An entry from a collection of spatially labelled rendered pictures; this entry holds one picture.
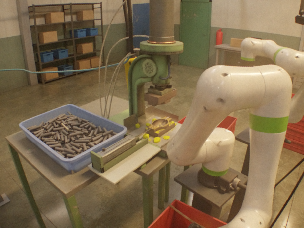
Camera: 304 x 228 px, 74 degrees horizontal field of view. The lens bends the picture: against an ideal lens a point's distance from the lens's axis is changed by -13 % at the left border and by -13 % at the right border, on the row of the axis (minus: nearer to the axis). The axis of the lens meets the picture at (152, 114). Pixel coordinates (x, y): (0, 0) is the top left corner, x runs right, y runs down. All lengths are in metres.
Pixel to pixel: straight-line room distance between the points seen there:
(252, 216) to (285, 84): 0.40
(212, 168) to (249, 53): 0.79
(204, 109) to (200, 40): 6.46
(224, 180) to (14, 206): 2.01
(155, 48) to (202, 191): 0.66
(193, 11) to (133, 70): 5.93
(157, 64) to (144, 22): 6.48
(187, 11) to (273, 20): 2.50
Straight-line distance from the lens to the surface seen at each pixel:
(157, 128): 1.22
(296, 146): 3.35
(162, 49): 1.03
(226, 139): 0.93
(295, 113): 1.42
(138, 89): 1.26
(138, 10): 7.72
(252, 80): 0.58
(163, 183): 1.94
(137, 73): 1.24
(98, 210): 2.19
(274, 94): 0.62
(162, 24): 1.07
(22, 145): 1.41
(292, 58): 1.09
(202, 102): 0.57
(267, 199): 0.77
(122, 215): 2.12
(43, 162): 1.21
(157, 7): 1.07
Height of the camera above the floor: 1.62
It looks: 25 degrees down
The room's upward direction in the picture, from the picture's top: straight up
